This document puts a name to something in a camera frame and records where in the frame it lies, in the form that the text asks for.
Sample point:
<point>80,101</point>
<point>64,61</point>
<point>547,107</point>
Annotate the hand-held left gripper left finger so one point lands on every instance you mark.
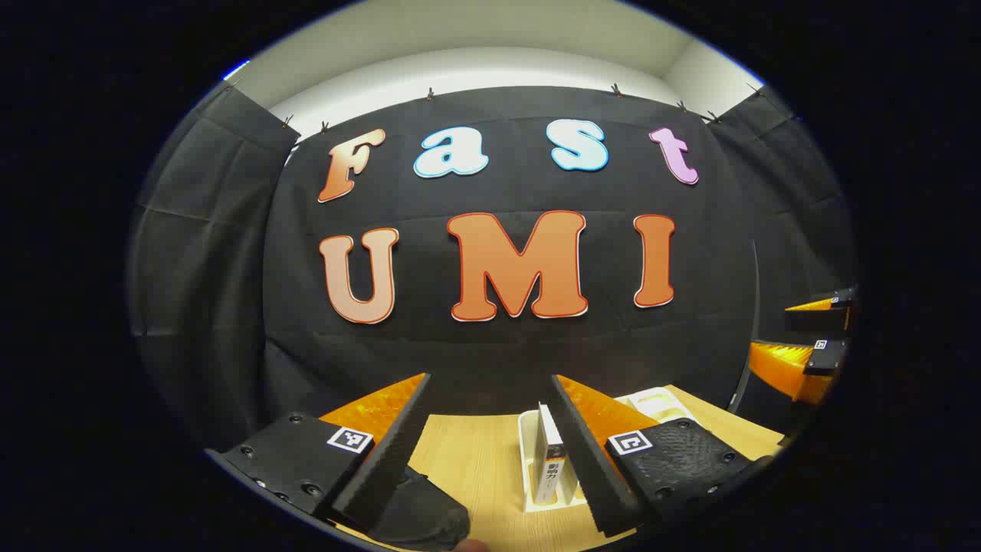
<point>391,452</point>

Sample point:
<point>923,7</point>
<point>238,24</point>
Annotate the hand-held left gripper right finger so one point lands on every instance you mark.
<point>590,460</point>

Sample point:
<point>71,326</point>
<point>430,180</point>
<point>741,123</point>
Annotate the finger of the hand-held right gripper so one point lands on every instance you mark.
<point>797,368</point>
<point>824,316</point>

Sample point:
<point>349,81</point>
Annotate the pale cover book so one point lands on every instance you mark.
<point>546,448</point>

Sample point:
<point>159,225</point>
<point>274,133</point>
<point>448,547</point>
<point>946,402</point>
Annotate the white bookshelf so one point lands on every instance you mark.
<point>527,460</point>

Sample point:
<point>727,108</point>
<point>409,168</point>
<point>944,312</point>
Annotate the black schoolbag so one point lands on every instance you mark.
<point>425,510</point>

